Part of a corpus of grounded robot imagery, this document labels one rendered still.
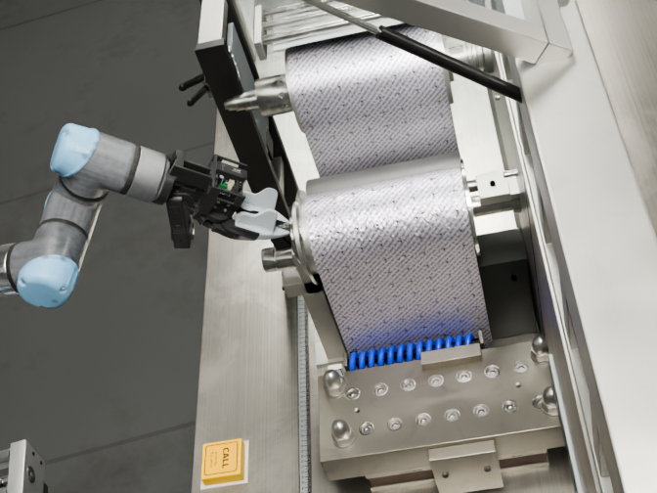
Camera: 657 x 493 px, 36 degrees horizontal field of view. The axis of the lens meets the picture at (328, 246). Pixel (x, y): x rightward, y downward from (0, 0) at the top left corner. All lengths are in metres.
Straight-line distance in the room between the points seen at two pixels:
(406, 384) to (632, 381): 0.83
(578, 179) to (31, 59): 3.85
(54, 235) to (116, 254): 2.09
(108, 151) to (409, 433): 0.61
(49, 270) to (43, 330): 2.03
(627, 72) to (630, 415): 0.70
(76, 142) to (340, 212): 0.39
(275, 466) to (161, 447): 1.26
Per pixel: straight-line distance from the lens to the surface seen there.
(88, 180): 1.48
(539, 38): 1.11
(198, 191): 1.50
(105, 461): 3.06
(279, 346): 1.91
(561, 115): 1.07
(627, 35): 1.51
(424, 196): 1.50
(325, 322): 1.76
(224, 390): 1.88
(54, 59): 4.61
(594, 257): 0.93
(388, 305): 1.60
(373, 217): 1.50
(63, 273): 1.45
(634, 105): 1.40
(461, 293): 1.60
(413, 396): 1.62
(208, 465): 1.78
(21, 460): 2.15
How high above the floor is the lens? 2.37
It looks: 46 degrees down
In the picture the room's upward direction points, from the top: 19 degrees counter-clockwise
